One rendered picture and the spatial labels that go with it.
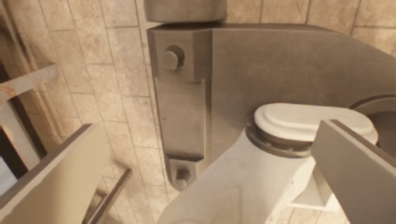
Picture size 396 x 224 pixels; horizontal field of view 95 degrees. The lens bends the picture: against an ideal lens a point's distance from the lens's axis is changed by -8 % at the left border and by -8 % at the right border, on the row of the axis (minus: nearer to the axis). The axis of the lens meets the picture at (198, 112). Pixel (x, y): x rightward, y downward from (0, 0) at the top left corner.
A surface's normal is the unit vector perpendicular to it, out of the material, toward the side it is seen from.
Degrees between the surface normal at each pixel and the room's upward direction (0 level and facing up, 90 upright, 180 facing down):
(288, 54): 0
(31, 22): 0
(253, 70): 0
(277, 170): 90
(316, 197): 90
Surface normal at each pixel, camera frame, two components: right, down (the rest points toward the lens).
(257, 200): -0.02, -0.87
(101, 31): -0.20, 0.49
